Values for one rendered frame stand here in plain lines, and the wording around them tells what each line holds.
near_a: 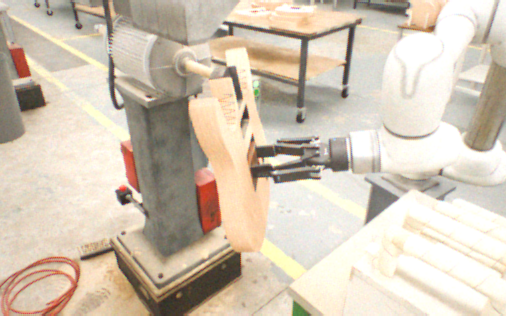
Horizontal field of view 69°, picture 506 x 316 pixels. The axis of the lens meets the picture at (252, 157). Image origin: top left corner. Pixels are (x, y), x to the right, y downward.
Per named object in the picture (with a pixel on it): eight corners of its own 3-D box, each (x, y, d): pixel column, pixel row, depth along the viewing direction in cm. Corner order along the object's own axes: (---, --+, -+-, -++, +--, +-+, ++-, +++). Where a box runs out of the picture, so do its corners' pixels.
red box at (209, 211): (177, 212, 205) (170, 155, 186) (196, 203, 212) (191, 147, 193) (204, 235, 189) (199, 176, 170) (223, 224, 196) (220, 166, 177)
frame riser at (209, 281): (108, 275, 206) (98, 242, 193) (199, 226, 241) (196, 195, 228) (153, 340, 174) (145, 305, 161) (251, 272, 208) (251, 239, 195)
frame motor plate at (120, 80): (106, 83, 156) (104, 74, 154) (157, 71, 169) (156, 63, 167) (148, 109, 133) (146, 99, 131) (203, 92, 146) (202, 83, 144)
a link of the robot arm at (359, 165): (373, 156, 84) (346, 158, 85) (373, 121, 79) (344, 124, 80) (379, 181, 77) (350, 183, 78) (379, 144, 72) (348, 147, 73)
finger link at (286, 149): (318, 147, 79) (320, 144, 80) (271, 142, 85) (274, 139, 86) (320, 162, 82) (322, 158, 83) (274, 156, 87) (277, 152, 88)
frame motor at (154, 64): (107, 79, 151) (93, 12, 138) (165, 66, 167) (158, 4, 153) (157, 109, 125) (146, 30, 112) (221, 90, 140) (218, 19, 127)
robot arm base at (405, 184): (398, 161, 176) (400, 151, 174) (441, 184, 161) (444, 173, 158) (372, 173, 168) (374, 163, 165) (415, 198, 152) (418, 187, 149)
